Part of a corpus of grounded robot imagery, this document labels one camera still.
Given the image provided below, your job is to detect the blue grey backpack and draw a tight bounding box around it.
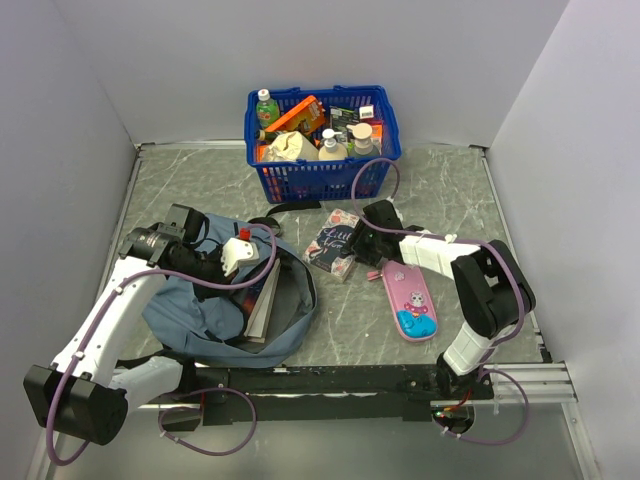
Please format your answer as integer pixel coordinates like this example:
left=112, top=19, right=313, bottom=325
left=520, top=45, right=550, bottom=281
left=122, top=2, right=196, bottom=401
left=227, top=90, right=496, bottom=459
left=141, top=213, right=317, bottom=368

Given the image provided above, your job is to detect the pink cat pencil case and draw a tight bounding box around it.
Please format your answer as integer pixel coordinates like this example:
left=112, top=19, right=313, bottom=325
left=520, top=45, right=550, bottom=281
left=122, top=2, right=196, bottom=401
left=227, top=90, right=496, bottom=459
left=367, top=261, right=438, bottom=342

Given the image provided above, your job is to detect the orange snack box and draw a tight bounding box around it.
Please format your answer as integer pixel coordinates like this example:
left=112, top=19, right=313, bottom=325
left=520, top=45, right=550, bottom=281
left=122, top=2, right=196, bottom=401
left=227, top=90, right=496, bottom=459
left=264, top=95, right=325, bottom=135

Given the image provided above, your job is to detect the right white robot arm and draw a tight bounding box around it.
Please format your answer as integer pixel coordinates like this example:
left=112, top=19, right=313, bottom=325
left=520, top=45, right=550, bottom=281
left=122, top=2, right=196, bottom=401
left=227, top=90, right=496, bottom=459
left=355, top=200, right=536, bottom=398

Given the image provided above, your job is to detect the orange box in basket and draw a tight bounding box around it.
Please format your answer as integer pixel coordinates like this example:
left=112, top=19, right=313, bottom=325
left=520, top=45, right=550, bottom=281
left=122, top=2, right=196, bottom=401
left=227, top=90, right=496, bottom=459
left=371, top=122, right=384, bottom=150

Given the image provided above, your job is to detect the Jane Eyre book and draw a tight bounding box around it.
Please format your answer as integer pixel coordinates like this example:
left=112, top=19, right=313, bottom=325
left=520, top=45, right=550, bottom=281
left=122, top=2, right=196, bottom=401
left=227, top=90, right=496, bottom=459
left=232, top=278, right=266, bottom=321

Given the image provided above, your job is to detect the green drink bottle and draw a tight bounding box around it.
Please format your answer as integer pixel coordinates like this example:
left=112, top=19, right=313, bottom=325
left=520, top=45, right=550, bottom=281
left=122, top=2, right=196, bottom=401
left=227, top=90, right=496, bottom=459
left=256, top=89, right=280, bottom=129

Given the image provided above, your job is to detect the black green product box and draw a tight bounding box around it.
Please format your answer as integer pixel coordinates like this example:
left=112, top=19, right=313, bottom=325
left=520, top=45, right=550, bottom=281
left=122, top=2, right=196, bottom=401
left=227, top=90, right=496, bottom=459
left=329, top=106, right=360, bottom=132

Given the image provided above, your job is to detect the Little Women book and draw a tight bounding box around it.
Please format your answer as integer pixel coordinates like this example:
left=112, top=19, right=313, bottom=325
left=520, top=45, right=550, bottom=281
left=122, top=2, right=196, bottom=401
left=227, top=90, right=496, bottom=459
left=302, top=209, right=359, bottom=282

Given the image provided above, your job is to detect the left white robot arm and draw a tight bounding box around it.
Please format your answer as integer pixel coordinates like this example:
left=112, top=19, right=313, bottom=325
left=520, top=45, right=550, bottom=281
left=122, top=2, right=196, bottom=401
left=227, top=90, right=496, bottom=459
left=23, top=204, right=255, bottom=449

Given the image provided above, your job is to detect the white notebook with barcode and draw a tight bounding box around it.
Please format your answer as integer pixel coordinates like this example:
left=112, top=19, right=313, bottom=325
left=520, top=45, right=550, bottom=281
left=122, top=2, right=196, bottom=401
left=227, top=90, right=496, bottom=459
left=243, top=259, right=281, bottom=343

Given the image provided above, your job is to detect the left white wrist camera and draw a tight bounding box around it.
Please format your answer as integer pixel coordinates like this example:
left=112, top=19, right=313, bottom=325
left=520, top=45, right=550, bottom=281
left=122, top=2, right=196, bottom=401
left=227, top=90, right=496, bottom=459
left=221, top=228, right=260, bottom=277

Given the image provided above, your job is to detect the beige pump bottle white cap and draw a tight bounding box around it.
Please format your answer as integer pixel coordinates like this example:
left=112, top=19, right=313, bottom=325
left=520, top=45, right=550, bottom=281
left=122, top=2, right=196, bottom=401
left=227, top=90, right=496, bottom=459
left=318, top=128, right=348, bottom=161

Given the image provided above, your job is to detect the blue plastic shopping basket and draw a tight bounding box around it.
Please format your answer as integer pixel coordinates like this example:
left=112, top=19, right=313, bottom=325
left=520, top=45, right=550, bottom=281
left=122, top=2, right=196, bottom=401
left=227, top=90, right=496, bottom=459
left=244, top=85, right=402, bottom=204

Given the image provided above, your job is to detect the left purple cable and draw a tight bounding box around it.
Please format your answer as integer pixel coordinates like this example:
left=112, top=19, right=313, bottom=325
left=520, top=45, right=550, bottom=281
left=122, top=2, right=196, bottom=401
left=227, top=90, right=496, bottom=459
left=44, top=222, right=278, bottom=467

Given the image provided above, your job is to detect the grey pump bottle beige cap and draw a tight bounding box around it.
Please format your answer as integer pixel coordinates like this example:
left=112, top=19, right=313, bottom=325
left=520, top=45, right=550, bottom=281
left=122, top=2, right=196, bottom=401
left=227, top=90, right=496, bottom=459
left=347, top=123, right=380, bottom=158

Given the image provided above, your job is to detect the small white barcode box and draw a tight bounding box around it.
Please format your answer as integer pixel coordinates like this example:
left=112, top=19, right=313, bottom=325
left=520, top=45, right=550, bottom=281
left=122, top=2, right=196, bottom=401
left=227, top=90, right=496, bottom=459
left=358, top=105, right=375, bottom=121

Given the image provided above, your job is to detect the beige crumpled paper bag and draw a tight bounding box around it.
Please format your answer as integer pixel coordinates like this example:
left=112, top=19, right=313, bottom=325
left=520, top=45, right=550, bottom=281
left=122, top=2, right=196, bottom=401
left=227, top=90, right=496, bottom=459
left=259, top=131, right=319, bottom=162

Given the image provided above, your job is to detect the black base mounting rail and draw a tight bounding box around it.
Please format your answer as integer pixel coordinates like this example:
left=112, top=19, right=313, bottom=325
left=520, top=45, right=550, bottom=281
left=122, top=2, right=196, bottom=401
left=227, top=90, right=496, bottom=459
left=150, top=364, right=494, bottom=426

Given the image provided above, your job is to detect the aluminium frame rail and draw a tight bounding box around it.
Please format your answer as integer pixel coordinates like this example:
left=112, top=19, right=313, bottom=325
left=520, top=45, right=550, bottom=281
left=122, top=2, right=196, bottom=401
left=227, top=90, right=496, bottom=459
left=490, top=328, right=578, bottom=404

